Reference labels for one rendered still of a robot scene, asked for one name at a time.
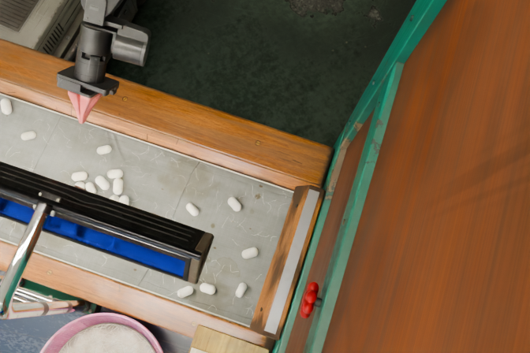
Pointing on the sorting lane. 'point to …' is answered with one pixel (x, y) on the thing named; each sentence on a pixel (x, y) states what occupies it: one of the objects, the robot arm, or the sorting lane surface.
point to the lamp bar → (106, 224)
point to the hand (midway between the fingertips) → (82, 119)
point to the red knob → (310, 299)
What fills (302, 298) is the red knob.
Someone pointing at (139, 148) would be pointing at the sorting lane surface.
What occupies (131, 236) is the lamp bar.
